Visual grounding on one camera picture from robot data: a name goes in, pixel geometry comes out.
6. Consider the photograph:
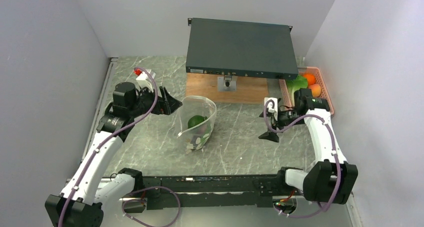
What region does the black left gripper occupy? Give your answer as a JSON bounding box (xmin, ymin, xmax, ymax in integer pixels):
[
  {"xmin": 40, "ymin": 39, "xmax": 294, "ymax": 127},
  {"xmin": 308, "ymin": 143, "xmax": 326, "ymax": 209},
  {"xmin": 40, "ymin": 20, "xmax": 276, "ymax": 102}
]
[{"xmin": 129, "ymin": 84, "xmax": 182, "ymax": 118}]

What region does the polka dot zip top bag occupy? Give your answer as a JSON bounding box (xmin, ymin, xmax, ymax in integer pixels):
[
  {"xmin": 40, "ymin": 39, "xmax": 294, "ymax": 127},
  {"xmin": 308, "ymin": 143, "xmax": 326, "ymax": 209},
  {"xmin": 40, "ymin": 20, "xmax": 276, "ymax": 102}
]
[{"xmin": 175, "ymin": 95, "xmax": 217, "ymax": 154}]

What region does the green fake leafy vegetable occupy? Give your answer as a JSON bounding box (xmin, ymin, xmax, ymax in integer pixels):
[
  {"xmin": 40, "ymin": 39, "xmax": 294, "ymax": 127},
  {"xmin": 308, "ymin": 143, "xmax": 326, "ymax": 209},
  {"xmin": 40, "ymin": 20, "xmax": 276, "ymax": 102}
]
[{"xmin": 285, "ymin": 75, "xmax": 308, "ymax": 106}]

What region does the orange fake peach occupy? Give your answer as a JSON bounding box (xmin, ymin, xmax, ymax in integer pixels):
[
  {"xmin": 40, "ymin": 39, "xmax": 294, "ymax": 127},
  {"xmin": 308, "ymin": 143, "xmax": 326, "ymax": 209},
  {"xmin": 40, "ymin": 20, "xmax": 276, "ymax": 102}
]
[{"xmin": 308, "ymin": 83, "xmax": 322, "ymax": 98}]

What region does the orange fake fruit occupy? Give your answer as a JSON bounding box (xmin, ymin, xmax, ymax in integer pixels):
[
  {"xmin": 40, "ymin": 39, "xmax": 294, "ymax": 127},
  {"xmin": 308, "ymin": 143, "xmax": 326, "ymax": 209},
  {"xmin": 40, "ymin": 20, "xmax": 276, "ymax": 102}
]
[{"xmin": 302, "ymin": 73, "xmax": 317, "ymax": 86}]

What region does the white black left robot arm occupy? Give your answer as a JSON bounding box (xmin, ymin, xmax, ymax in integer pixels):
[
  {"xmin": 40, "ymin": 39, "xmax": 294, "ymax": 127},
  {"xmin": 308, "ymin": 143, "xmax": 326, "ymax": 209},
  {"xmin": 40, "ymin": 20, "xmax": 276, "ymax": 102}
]
[{"xmin": 44, "ymin": 82, "xmax": 183, "ymax": 227}]

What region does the dark green fake avocado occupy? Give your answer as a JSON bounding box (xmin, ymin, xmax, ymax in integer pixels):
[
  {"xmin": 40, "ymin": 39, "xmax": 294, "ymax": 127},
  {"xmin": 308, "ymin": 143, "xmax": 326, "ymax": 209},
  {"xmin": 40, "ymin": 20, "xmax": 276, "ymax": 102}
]
[{"xmin": 187, "ymin": 115, "xmax": 208, "ymax": 129}]

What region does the wooden board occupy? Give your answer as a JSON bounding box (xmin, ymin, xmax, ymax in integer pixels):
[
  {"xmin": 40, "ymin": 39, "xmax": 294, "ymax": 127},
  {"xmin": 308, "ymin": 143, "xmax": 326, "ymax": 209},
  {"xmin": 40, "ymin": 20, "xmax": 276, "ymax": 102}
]
[{"xmin": 185, "ymin": 73, "xmax": 269, "ymax": 104}]

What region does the pink plastic basket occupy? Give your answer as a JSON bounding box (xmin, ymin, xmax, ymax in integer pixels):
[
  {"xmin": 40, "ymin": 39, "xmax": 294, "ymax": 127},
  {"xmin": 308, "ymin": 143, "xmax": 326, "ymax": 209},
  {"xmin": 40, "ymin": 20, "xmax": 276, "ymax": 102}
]
[{"xmin": 279, "ymin": 66, "xmax": 335, "ymax": 115}]

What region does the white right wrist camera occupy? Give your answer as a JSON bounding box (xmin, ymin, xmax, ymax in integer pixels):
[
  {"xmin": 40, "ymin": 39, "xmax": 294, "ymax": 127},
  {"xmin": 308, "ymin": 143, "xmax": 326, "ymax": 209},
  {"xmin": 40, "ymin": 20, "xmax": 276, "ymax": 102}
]
[{"xmin": 264, "ymin": 97, "xmax": 278, "ymax": 114}]

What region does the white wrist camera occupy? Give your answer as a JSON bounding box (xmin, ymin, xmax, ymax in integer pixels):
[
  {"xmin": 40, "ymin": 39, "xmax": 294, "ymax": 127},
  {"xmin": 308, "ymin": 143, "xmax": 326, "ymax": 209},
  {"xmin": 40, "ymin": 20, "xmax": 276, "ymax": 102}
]
[
  {"xmin": 133, "ymin": 67, "xmax": 156, "ymax": 92},
  {"xmin": 264, "ymin": 97, "xmax": 278, "ymax": 114}
]

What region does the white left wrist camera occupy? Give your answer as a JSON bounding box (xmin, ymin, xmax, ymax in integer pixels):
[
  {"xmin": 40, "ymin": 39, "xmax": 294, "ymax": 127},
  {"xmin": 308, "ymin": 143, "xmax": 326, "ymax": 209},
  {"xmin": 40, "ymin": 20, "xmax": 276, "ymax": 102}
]
[{"xmin": 133, "ymin": 67, "xmax": 156, "ymax": 92}]

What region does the grey metal bracket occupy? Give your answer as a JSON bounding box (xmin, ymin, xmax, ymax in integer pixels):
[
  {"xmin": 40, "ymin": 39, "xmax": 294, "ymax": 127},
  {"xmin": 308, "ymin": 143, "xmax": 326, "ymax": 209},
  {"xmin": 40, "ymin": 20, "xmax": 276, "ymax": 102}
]
[{"xmin": 217, "ymin": 75, "xmax": 238, "ymax": 92}]

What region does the dark network switch box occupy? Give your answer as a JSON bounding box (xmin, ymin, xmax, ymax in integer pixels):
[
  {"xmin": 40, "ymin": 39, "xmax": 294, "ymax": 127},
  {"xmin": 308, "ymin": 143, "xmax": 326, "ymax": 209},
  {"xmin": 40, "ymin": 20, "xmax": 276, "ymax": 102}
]
[{"xmin": 185, "ymin": 17, "xmax": 299, "ymax": 80}]

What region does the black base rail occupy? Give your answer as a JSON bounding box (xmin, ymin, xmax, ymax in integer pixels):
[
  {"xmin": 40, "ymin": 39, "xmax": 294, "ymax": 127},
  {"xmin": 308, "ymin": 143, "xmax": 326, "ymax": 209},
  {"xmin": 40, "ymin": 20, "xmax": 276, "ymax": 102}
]
[{"xmin": 124, "ymin": 172, "xmax": 299, "ymax": 210}]

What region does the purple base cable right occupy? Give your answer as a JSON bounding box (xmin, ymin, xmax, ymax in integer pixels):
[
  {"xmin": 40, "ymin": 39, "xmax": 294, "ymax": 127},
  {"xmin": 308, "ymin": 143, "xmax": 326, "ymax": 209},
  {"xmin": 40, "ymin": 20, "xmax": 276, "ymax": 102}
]
[{"xmin": 274, "ymin": 198, "xmax": 332, "ymax": 219}]

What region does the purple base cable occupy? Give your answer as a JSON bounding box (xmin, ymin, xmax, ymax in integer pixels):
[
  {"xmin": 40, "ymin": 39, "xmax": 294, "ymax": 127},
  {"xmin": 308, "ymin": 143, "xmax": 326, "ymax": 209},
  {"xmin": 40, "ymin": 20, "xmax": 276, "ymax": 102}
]
[
  {"xmin": 121, "ymin": 185, "xmax": 182, "ymax": 227},
  {"xmin": 274, "ymin": 198, "xmax": 332, "ymax": 219}
]

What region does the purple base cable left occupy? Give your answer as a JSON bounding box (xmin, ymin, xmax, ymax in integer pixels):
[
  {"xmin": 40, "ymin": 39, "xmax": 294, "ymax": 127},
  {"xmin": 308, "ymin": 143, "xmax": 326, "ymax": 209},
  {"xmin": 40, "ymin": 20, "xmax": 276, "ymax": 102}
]
[{"xmin": 121, "ymin": 185, "xmax": 182, "ymax": 227}]

